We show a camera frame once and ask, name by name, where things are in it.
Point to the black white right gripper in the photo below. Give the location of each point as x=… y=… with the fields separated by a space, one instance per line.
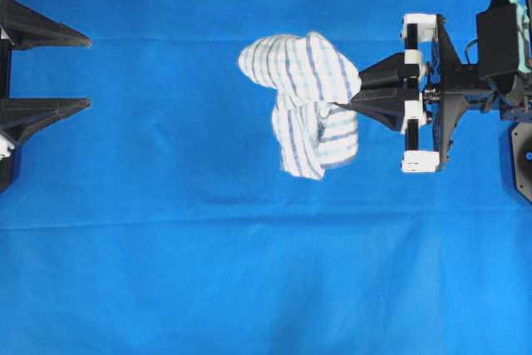
x=451 y=89

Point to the white blue striped towel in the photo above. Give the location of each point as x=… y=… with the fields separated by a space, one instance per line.
x=314 y=83

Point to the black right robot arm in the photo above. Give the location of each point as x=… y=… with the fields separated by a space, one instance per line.
x=504 y=60

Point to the blue table cloth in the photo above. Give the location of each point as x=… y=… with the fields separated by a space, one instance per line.
x=158 y=221

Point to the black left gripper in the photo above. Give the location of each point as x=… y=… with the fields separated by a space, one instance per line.
x=22 y=29

